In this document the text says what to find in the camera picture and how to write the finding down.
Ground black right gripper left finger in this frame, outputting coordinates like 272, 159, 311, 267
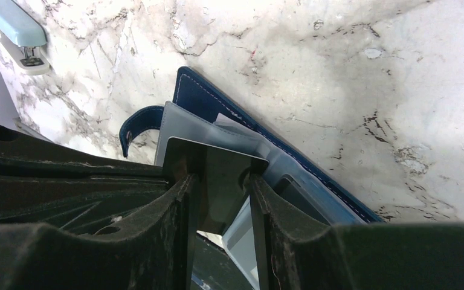
0, 175, 199, 289

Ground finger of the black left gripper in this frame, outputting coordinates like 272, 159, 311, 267
0, 172, 168, 236
0, 125, 163, 178

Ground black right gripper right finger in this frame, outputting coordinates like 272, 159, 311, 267
248, 175, 464, 289

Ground navy blue card holder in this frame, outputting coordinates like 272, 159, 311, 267
119, 66, 385, 281

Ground light blue stapler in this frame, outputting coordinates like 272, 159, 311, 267
0, 0, 50, 76

